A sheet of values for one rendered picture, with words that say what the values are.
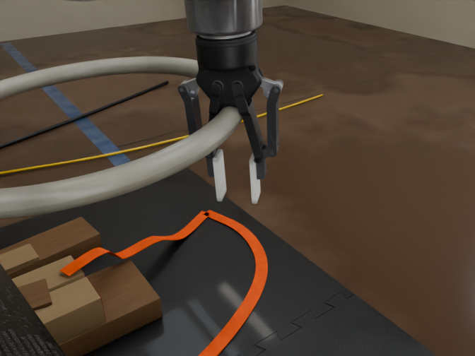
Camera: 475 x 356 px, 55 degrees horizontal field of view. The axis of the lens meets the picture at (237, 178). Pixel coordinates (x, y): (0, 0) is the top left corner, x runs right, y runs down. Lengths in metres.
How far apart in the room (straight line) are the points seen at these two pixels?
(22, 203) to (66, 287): 1.03
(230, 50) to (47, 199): 0.25
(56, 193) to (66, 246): 1.38
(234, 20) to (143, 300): 1.15
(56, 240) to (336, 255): 1.08
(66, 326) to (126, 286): 0.26
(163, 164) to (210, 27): 0.16
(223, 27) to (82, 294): 1.08
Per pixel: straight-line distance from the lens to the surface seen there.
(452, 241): 2.09
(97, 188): 0.47
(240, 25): 0.53
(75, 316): 1.44
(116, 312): 1.52
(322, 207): 2.14
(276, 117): 0.58
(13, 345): 0.72
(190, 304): 1.63
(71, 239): 1.88
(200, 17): 0.53
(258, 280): 1.70
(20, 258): 1.83
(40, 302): 1.46
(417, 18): 5.61
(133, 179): 0.48
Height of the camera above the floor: 1.17
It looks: 30 degrees down
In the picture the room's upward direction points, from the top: straight up
